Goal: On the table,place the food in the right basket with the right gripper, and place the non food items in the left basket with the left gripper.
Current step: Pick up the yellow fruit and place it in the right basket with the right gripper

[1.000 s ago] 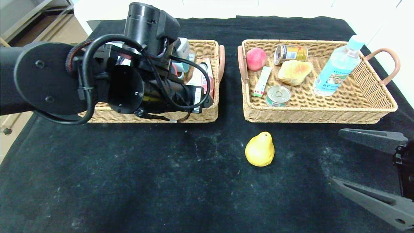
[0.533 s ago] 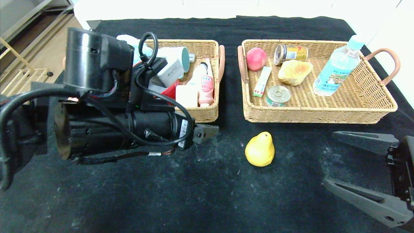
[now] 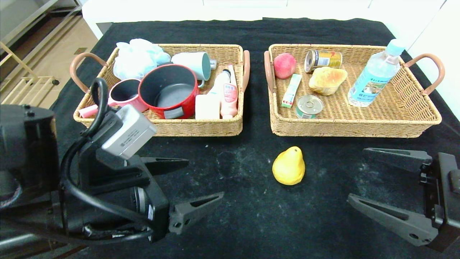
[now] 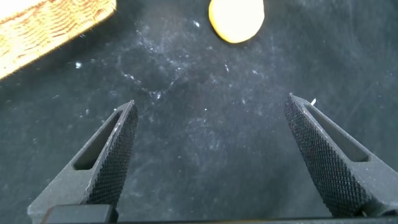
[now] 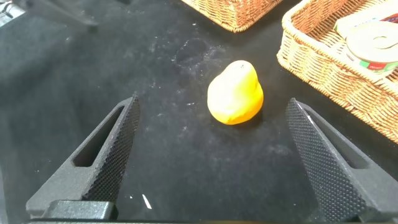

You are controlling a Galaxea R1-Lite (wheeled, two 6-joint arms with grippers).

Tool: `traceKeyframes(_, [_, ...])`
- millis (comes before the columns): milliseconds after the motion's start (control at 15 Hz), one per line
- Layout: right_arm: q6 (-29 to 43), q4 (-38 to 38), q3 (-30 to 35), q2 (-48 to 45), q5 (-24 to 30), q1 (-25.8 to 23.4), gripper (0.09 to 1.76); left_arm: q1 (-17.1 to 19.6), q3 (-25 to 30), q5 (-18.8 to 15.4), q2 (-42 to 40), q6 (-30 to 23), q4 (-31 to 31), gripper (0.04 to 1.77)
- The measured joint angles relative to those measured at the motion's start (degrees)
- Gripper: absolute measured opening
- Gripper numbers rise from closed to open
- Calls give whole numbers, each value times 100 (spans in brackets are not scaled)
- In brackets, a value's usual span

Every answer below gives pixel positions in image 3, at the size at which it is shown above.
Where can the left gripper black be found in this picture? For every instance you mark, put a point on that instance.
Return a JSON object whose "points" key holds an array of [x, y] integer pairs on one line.
{"points": [[155, 201]]}

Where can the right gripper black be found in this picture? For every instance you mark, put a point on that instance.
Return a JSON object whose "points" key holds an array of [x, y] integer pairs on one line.
{"points": [[439, 196]]}

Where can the white soap bar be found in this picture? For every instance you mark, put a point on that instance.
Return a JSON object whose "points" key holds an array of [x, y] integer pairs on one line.
{"points": [[207, 107]]}

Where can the pink lotion tube white cap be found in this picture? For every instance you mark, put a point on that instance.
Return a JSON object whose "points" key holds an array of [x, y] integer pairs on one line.
{"points": [[230, 100]]}

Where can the yellow pear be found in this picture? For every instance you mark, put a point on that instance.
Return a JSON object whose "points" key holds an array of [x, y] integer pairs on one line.
{"points": [[289, 169]]}

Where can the white bottle with black tip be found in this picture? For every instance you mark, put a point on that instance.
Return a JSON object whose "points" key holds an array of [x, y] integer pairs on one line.
{"points": [[221, 84]]}

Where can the small tin can green label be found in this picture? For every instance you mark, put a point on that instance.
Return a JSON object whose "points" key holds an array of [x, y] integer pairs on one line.
{"points": [[309, 106]]}

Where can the golden striped bread roll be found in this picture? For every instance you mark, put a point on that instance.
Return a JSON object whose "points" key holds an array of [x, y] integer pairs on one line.
{"points": [[327, 81]]}

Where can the green chewing gum pack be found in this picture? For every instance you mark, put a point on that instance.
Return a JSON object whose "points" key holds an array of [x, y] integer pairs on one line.
{"points": [[291, 90]]}

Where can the yellow drink can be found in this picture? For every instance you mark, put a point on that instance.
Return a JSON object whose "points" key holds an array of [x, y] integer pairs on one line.
{"points": [[327, 59]]}

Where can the black table cloth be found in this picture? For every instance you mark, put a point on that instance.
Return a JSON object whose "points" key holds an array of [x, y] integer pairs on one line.
{"points": [[269, 223]]}

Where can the pink plastic water scoop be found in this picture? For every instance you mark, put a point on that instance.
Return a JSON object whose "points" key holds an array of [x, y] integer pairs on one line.
{"points": [[124, 91]]}

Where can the clear water bottle blue cap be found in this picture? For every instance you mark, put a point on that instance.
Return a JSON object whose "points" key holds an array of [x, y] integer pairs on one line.
{"points": [[377, 73]]}

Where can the thin pink and white stick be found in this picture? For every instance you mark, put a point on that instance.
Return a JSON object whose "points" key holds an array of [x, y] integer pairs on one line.
{"points": [[233, 73]]}

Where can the clear plastic flat case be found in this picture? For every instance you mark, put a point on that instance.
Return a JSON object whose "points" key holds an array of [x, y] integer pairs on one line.
{"points": [[213, 64]]}

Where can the light blue mesh bath pouf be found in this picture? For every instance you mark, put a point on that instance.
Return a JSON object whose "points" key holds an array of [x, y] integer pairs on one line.
{"points": [[136, 59]]}

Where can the pink peach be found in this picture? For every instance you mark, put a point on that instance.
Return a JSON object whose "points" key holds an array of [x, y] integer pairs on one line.
{"points": [[284, 66]]}

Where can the white cabinet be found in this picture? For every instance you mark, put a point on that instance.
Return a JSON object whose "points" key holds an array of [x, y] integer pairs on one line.
{"points": [[161, 10]]}

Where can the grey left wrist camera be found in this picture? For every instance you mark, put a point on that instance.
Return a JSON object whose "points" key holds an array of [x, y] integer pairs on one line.
{"points": [[129, 133]]}

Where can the grey metal shelf frame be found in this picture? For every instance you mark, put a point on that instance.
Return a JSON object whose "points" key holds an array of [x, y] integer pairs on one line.
{"points": [[18, 14]]}

